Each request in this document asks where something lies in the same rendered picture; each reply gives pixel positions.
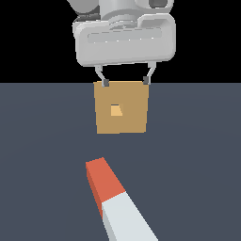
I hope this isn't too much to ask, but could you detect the tan box with square hole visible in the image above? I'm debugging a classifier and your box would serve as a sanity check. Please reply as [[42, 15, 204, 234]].
[[93, 80, 150, 135]]

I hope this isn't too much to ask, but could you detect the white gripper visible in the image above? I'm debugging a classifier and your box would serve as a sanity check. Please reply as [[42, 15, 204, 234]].
[[72, 13, 177, 88]]

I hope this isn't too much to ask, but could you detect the red and white peg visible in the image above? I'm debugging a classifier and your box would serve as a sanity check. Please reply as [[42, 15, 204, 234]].
[[85, 156, 159, 241]]

